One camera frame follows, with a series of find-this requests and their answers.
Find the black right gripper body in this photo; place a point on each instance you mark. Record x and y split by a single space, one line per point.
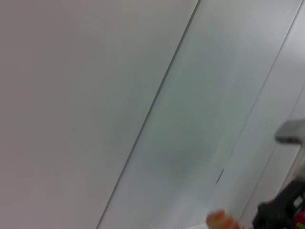
278 210

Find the striped orange cream bread roll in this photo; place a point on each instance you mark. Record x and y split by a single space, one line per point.
220 220

